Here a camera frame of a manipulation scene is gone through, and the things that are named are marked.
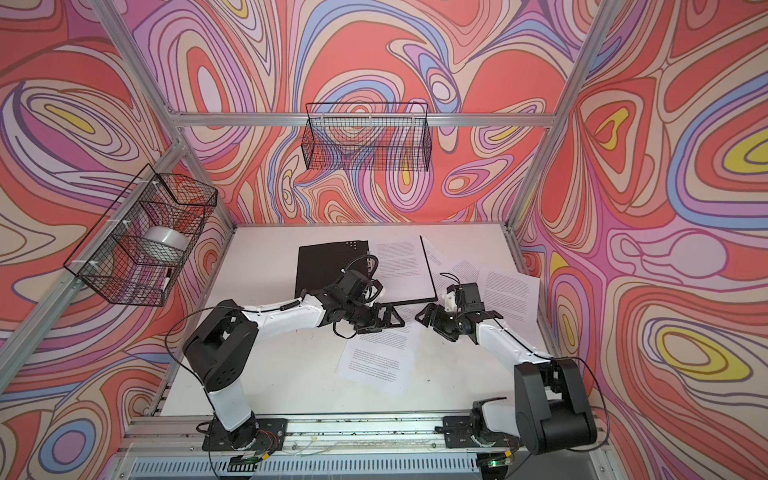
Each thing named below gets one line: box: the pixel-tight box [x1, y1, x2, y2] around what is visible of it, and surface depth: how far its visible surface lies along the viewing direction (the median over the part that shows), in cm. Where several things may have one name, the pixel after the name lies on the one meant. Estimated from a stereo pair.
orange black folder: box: [295, 235, 438, 305], surface depth 111 cm
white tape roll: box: [143, 226, 191, 262], surface depth 74 cm
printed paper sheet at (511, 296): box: [478, 265, 540, 326], surface depth 103 cm
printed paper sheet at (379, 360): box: [334, 321, 414, 396], surface depth 88 cm
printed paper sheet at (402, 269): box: [368, 235, 435, 303], surface depth 110 cm
